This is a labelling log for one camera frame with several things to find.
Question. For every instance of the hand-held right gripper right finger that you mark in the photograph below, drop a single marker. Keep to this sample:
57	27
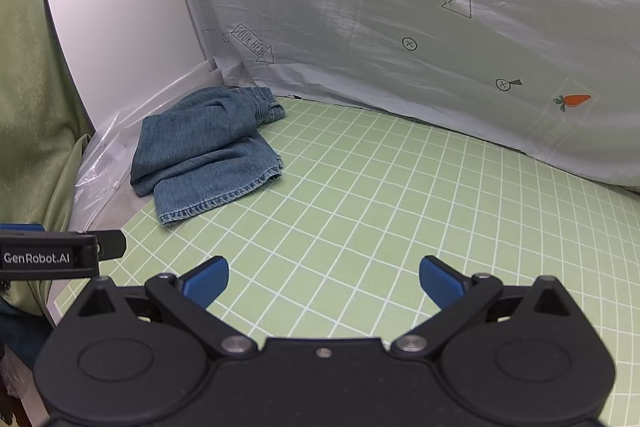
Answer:
440	279

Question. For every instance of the clear plastic sheet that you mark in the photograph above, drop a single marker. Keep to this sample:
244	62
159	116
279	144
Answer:
115	147

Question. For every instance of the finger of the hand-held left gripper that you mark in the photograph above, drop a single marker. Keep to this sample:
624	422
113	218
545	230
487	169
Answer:
20	227
111	244

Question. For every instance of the white board panel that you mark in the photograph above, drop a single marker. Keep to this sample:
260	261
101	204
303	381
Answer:
120	32

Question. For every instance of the blue denim jeans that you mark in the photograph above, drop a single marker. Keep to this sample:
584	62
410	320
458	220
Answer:
200	152

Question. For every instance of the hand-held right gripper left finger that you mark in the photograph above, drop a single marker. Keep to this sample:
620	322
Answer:
206	279

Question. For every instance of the green curtain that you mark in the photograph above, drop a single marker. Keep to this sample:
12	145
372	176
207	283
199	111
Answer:
30	107

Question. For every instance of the grey carrot print sheet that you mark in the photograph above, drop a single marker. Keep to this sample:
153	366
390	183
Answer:
425	32

